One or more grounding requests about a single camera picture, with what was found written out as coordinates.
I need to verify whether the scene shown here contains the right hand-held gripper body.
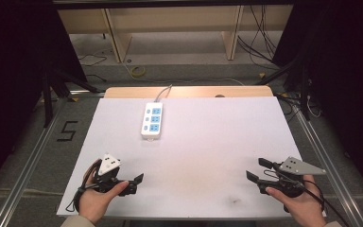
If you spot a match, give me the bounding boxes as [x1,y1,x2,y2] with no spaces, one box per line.
[257,156,328,199]

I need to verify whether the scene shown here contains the bunch of black floor cables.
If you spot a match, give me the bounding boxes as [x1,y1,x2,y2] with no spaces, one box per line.
[236,4,282,70]

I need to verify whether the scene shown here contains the person's right hand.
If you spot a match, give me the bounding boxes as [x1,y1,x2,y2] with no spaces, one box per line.
[265,174,328,227]

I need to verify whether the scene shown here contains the yellow cable coil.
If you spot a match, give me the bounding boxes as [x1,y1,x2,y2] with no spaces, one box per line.
[130,65,147,79]

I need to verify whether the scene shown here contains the black curtain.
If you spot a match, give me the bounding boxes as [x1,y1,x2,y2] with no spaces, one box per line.
[0,0,88,198]
[271,0,363,204]

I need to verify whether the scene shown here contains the black tripod stand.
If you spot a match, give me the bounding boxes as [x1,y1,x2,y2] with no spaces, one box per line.
[256,56,312,122]
[41,67,100,129]

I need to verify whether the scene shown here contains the beige wooden shelf unit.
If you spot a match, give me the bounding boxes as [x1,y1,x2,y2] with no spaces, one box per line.
[57,4,295,63]

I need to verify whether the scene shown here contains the aluminium floor rail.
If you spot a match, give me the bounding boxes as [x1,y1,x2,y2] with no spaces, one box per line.
[291,100,363,227]
[0,90,106,227]

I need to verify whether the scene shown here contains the person's left hand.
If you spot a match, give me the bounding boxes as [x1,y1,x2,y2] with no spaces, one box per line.
[78,171,130,226]

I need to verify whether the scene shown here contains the wooden table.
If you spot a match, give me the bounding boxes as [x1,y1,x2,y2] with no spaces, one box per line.
[103,85,274,99]

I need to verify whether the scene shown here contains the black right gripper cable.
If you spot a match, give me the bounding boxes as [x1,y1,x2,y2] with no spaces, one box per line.
[302,179,352,227]

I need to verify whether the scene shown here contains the grey power strip cable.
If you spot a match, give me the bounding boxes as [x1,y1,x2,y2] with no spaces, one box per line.
[153,83,174,104]

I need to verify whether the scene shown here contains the white power strip blue sockets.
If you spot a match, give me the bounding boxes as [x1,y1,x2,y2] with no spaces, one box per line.
[140,101,164,141]

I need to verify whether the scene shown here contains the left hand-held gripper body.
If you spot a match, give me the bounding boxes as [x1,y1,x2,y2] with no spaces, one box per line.
[90,152,135,194]

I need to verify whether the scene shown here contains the white table board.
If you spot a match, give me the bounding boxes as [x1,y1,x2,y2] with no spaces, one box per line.
[56,96,327,219]

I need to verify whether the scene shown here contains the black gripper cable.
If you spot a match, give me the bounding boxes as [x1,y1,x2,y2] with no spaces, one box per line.
[302,179,352,227]
[64,160,102,213]

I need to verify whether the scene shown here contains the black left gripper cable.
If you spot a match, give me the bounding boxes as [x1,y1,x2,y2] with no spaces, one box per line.
[64,160,102,213]

